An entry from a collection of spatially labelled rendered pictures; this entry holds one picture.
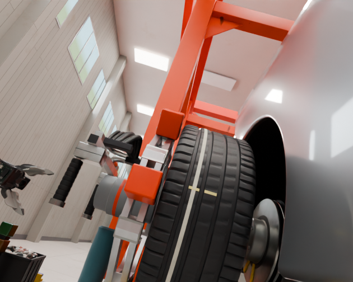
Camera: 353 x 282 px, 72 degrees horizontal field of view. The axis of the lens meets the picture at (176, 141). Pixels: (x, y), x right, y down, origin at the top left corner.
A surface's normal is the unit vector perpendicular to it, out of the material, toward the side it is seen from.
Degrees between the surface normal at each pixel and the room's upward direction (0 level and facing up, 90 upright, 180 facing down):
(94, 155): 90
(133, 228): 90
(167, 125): 125
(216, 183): 80
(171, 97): 90
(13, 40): 90
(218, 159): 67
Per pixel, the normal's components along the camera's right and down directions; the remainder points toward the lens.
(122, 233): -0.14, 0.32
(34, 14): 0.12, -0.39
